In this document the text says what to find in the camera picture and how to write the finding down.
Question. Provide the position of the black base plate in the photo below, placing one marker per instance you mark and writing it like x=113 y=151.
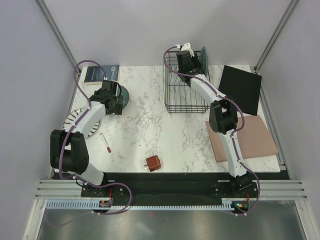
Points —
x=176 y=189

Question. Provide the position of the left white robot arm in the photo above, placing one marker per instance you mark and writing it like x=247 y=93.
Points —
x=68 y=149

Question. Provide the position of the grey-green round plate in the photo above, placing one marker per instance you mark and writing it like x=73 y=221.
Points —
x=204 y=61

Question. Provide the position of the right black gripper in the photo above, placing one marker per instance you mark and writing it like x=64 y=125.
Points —
x=193 y=59

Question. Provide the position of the pink board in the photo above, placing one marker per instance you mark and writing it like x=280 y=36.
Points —
x=254 y=139

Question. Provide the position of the dark teal floral plate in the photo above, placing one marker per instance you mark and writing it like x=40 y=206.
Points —
x=124 y=97

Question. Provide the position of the wire dish rack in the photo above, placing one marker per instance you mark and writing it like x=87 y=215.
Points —
x=178 y=97

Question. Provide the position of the red cube power adapter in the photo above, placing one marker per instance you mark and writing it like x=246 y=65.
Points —
x=153 y=163

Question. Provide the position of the black board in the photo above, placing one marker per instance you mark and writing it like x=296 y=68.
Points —
x=242 y=87

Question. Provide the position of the dark blue book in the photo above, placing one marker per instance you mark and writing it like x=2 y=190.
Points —
x=95 y=75

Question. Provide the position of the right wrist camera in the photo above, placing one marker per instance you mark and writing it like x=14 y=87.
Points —
x=186 y=47

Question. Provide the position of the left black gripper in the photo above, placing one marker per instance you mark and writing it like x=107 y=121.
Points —
x=118 y=108

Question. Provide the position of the red tipped tube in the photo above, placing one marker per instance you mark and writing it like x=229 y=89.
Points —
x=105 y=142

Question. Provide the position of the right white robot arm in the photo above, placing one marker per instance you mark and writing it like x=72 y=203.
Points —
x=223 y=116

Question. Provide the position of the blue polka dot plate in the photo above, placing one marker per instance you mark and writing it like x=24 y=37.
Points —
x=198 y=58

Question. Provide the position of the white striped plate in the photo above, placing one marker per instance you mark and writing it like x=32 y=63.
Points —
x=72 y=116

